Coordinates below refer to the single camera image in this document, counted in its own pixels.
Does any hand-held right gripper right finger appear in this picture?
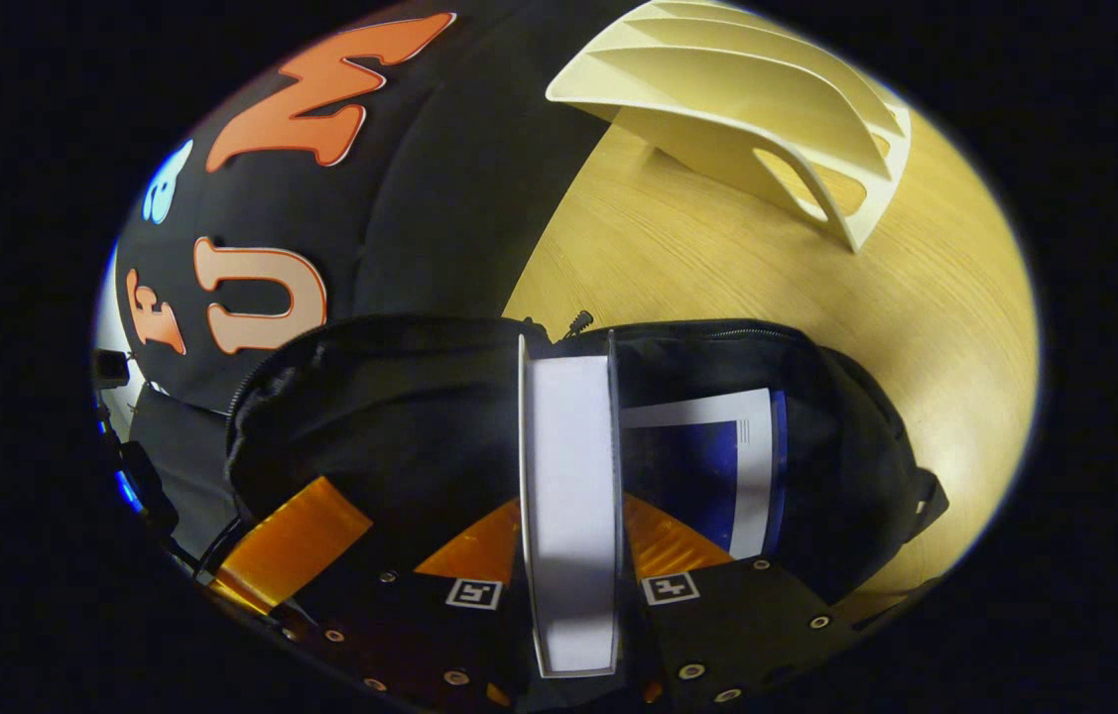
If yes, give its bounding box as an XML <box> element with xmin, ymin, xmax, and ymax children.
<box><xmin>618</xmin><ymin>491</ymin><xmax>863</xmax><ymax>711</ymax></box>

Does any black schoolbag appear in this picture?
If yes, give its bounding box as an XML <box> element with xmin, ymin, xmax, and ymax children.
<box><xmin>221</xmin><ymin>314</ymin><xmax>952</xmax><ymax>636</ymax></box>

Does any blue cover book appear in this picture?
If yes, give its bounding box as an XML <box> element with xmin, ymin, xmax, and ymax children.
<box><xmin>618</xmin><ymin>388</ymin><xmax>790</xmax><ymax>562</ymax></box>

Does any white portrait cover book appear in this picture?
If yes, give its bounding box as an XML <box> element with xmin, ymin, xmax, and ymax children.
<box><xmin>516</xmin><ymin>334</ymin><xmax>625</xmax><ymax>681</ymax></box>

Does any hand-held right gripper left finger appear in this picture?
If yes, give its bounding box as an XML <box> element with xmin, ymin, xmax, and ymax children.
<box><xmin>301</xmin><ymin>496</ymin><xmax>532</xmax><ymax>711</ymax></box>

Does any white bookshelf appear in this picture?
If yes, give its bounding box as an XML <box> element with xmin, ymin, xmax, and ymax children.
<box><xmin>546</xmin><ymin>0</ymin><xmax>914</xmax><ymax>255</ymax></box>

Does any black backdrop cloth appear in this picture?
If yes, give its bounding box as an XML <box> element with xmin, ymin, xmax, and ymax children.
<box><xmin>92</xmin><ymin>0</ymin><xmax>644</xmax><ymax>561</ymax></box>

